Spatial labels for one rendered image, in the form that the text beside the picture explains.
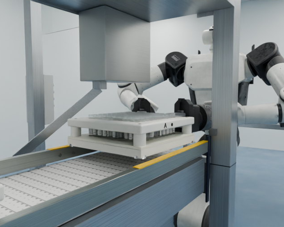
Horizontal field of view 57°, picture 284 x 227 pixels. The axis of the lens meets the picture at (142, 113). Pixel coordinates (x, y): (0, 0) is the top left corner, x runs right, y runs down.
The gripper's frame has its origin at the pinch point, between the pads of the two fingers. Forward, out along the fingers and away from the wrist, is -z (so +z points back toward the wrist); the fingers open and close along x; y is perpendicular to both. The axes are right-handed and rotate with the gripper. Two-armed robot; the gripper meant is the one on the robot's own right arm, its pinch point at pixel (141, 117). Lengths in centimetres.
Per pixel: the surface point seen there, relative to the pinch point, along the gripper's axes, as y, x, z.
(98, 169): 8.0, 10.7, -24.2
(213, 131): -21.4, 3.1, -7.2
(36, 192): 15.8, 11.3, -39.2
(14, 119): 216, 30, 309
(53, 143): 181, 78, 375
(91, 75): 13.8, -12.2, -10.2
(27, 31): 60, -38, 43
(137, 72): 1.5, -14.3, -0.9
